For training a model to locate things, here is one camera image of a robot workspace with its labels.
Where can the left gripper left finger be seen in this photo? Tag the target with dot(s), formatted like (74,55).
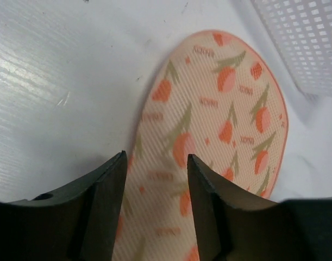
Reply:
(77,221)

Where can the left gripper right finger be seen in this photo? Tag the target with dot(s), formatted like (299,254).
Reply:
(230,223)

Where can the peach floral laundry bag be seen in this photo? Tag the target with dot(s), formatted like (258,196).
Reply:
(213,97)

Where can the white perforated plastic basket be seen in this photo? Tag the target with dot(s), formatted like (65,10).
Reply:
(302,33)

